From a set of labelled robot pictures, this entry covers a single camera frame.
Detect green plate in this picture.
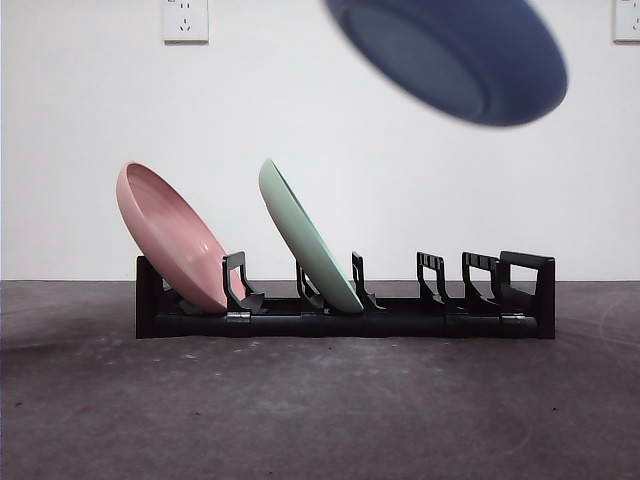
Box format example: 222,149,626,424
258,158,364,315

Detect pink plate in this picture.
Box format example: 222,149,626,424
115,160,236,312

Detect blue plate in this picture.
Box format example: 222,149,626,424
322,0,570,129

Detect black plate rack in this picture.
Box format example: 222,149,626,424
135,249,557,342

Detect white wall socket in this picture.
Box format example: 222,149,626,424
161,0,210,44
613,0,640,44

